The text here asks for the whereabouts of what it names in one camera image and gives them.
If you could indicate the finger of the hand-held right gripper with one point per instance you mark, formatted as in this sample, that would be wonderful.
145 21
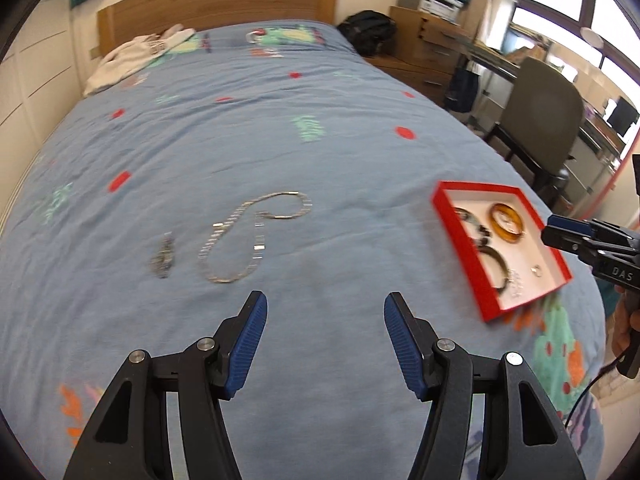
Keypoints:
567 223
565 242

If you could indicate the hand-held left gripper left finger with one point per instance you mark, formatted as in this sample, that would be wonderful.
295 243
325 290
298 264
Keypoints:
247 345

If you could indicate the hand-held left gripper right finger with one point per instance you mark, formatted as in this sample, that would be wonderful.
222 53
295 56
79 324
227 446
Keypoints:
402 345

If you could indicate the dark bangle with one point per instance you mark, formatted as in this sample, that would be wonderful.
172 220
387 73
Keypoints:
500 262

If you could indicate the amber bangle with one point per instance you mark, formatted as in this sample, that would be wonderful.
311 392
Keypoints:
495 227

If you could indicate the red jewelry box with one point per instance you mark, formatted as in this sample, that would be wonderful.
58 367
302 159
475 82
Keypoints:
470 265

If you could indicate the person's right hand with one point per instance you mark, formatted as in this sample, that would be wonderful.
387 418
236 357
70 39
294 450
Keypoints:
617 335

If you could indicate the desk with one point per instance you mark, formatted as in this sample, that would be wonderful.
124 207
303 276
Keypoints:
595 145

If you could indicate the grey office chair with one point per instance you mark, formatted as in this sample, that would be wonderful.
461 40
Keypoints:
542 110

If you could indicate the computer monitor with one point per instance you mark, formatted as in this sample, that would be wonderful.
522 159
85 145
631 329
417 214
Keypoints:
622 117

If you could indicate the silver pendant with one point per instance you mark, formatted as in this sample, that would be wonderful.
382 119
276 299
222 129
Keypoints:
163 260

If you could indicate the dark blue hanging bag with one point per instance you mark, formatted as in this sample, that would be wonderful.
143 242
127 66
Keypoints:
462 90

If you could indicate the wooden dresser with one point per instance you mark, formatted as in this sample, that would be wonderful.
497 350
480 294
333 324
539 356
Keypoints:
430 42

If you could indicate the white printer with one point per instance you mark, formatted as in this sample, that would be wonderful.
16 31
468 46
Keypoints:
432 2

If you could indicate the black backpack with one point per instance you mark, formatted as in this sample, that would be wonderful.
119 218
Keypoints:
367 32

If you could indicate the white garment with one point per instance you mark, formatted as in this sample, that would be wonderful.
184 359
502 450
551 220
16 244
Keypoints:
120 62

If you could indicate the white wardrobe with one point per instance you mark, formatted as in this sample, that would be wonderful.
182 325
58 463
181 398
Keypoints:
35 75

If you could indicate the wooden headboard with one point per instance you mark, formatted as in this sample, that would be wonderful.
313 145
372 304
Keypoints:
210 0

